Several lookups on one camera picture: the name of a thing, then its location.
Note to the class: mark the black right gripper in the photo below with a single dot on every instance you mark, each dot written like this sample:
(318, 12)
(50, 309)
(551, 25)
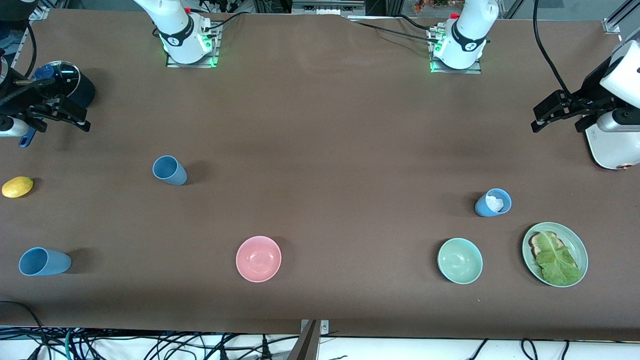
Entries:
(15, 100)

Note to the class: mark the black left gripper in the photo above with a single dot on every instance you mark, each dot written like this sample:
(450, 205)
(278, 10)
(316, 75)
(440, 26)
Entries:
(591, 89)

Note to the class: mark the blue cup with paper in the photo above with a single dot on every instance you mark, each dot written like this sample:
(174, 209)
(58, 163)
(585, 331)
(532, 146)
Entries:
(482, 207)

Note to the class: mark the blue plastic cup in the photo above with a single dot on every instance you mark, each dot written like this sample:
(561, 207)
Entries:
(47, 262)
(172, 172)

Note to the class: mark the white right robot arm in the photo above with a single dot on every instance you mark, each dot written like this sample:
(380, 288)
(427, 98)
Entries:
(175, 30)

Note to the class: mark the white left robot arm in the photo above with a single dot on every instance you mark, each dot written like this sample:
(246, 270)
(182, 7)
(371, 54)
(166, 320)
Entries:
(470, 30)

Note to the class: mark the dark blue saucepan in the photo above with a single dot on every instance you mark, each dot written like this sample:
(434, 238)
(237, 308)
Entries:
(87, 92)

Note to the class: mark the glass lid with blue knob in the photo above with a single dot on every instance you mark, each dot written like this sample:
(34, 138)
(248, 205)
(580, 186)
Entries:
(67, 80)

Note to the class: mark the white toaster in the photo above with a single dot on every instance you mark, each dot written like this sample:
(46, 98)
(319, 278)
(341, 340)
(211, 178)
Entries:
(612, 150)

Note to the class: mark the yellow lemon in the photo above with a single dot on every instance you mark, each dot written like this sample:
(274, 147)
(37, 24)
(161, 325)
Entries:
(17, 187)

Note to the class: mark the crumpled white paper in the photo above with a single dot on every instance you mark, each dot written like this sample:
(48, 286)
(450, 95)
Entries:
(495, 203)

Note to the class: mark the pale green plate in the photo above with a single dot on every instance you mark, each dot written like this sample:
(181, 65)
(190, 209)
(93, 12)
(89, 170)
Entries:
(572, 242)

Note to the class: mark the toast slice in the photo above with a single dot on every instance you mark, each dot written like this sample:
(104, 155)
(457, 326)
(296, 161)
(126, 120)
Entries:
(535, 246)

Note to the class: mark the green lettuce leaf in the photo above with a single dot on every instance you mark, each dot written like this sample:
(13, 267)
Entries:
(557, 265)

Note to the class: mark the pale green bowl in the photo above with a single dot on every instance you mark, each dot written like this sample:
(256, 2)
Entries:
(460, 261)

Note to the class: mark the pink bowl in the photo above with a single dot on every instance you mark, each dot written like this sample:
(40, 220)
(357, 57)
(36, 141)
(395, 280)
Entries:
(258, 259)

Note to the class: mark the grey power strip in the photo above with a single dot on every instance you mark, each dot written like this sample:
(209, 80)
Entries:
(325, 7)

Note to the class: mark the dark metal strut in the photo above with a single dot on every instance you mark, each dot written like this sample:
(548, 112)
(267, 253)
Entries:
(306, 345)

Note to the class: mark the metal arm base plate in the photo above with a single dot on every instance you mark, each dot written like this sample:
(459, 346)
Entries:
(212, 57)
(475, 70)

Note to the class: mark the aluminium frame profile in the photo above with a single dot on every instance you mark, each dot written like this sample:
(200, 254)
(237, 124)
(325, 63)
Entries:
(612, 25)
(40, 12)

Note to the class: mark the small metal bracket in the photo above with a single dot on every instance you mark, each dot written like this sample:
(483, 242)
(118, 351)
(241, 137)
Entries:
(325, 327)

